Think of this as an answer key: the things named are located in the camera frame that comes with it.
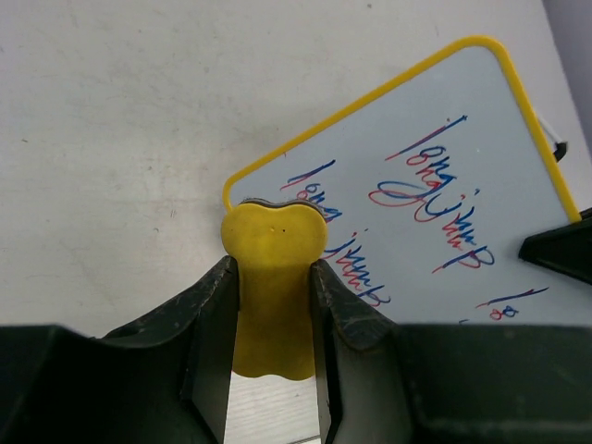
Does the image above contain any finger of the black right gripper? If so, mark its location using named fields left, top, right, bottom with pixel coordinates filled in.
left=518, top=208, right=592, bottom=280

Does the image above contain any yellow bone-shaped eraser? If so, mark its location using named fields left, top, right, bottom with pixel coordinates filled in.
left=221, top=200, right=327, bottom=381

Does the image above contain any yellow framed whiteboard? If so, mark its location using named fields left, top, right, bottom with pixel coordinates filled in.
left=223, top=36, right=591, bottom=326

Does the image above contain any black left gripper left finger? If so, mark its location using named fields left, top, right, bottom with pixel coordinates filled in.
left=1, top=257, right=239, bottom=443

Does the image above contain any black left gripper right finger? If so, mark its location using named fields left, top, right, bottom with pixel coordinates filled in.
left=309, top=261, right=591, bottom=443

